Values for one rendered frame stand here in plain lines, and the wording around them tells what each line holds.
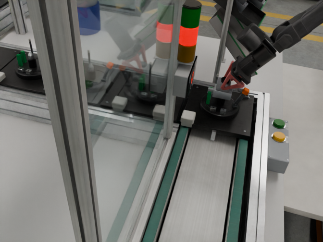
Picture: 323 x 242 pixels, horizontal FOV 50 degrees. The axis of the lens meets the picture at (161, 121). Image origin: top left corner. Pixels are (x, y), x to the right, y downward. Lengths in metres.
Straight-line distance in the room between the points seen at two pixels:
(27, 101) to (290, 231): 1.60
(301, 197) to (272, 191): 0.09
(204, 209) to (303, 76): 0.99
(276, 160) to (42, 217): 0.73
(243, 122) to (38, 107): 0.74
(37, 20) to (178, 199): 0.81
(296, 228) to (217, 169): 1.19
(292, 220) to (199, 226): 1.33
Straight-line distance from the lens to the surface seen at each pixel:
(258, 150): 1.17
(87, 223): 0.50
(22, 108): 1.39
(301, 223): 2.29
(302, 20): 1.12
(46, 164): 1.23
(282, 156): 1.18
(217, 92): 1.22
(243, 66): 1.15
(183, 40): 0.92
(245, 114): 1.28
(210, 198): 1.06
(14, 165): 1.25
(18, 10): 1.94
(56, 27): 0.31
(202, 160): 1.15
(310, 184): 1.28
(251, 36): 1.11
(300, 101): 1.63
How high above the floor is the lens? 1.75
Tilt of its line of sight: 41 degrees down
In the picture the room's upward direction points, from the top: 4 degrees clockwise
